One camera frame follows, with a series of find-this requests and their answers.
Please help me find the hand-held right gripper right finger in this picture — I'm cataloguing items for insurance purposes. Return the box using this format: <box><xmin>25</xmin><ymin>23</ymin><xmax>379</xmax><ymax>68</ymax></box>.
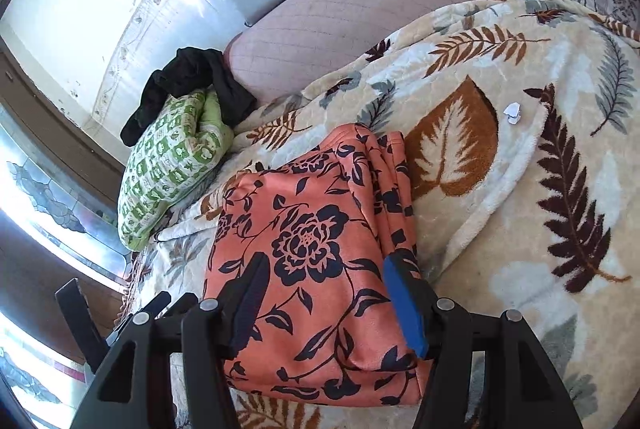
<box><xmin>384</xmin><ymin>251</ymin><xmax>583</xmax><ymax>429</ymax></box>

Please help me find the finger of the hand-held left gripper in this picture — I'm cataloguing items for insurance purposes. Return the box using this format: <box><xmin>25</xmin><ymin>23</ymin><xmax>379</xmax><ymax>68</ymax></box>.
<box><xmin>55</xmin><ymin>279</ymin><xmax>108</xmax><ymax>372</ymax></box>
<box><xmin>107</xmin><ymin>291</ymin><xmax>198</xmax><ymax>345</ymax></box>

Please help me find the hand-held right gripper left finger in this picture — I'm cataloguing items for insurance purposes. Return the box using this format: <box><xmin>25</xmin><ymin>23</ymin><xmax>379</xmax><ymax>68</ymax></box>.
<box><xmin>70</xmin><ymin>254</ymin><xmax>271</xmax><ymax>429</ymax></box>

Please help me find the orange floral shirt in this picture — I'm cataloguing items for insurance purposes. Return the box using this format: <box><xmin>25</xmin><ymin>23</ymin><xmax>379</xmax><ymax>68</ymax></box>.
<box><xmin>202</xmin><ymin>123</ymin><xmax>436</xmax><ymax>407</ymax></box>

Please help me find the brown fringed blanket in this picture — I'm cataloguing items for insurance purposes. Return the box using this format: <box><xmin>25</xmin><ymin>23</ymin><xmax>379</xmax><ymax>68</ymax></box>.
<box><xmin>114</xmin><ymin>254</ymin><xmax>147</xmax><ymax>332</ymax></box>

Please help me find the leaf print blanket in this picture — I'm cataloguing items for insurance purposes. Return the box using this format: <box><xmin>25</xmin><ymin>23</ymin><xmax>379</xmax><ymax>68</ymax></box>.
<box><xmin>125</xmin><ymin>0</ymin><xmax>640</xmax><ymax>429</ymax></box>

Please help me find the green patterned pillow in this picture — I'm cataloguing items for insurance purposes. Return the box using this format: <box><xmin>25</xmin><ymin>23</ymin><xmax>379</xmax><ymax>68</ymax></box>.
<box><xmin>117</xmin><ymin>89</ymin><xmax>236</xmax><ymax>252</ymax></box>

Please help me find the black garment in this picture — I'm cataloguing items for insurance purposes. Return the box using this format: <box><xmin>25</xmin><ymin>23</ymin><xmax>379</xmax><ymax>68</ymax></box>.
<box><xmin>120</xmin><ymin>47</ymin><xmax>259</xmax><ymax>148</ymax></box>

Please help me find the pink quilted bolster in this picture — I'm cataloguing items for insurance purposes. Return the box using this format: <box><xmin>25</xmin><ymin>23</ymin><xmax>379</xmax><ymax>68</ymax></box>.
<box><xmin>222</xmin><ymin>0</ymin><xmax>533</xmax><ymax>106</ymax></box>

